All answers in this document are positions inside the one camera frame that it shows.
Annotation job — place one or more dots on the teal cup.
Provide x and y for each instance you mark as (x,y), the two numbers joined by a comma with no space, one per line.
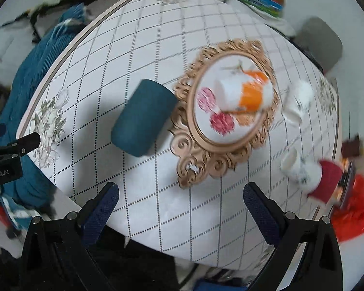
(142,118)

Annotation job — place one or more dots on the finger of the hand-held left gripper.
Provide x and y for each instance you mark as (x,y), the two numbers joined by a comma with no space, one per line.
(25,144)

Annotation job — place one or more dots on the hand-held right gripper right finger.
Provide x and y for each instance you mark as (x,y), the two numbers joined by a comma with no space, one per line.
(261,218)

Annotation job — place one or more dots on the ornate floral wooden tray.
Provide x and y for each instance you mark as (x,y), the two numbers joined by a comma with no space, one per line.
(200,157)

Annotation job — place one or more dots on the checked floral tablecloth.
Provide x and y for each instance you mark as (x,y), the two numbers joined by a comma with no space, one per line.
(109,66)

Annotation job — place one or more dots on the teal ribbed blanket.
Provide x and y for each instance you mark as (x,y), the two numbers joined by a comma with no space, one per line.
(33,66)

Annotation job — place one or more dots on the red cup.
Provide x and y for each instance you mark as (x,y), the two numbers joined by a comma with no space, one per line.
(329,182)

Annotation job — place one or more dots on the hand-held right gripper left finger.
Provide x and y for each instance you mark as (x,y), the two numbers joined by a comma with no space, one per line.
(98,218)

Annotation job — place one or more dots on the dark brown box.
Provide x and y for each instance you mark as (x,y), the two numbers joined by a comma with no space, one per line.
(351,147)

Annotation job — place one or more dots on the orange and white cup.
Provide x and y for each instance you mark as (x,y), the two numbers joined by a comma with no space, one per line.
(245,95)

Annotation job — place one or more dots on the white floral cup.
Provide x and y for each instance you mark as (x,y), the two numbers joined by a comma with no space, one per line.
(301,169)
(297,103)

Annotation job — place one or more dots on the grey chair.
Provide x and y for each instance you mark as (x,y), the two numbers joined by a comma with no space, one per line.
(320,44)

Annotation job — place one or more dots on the black stand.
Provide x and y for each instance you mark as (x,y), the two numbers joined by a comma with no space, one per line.
(33,18)

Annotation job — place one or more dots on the red plastic bag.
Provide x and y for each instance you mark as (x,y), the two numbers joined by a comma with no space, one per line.
(356,209)

